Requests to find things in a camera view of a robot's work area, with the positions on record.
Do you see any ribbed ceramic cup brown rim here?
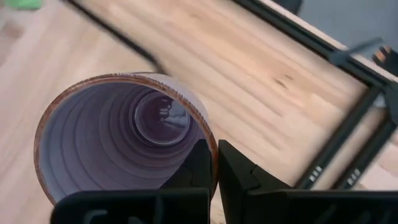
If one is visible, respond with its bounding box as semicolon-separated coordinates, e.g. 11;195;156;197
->
33;72;219;206

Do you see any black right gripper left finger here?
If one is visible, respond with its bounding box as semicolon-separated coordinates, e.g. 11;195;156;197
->
51;139;215;224

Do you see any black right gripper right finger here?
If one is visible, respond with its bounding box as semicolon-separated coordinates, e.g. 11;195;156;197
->
217;139;398;224

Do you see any wooden shelf black metal frame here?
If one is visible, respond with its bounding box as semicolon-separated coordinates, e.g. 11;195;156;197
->
62;0;398;191

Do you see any green cloth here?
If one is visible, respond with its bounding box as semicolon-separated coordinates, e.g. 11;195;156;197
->
4;0;44;10

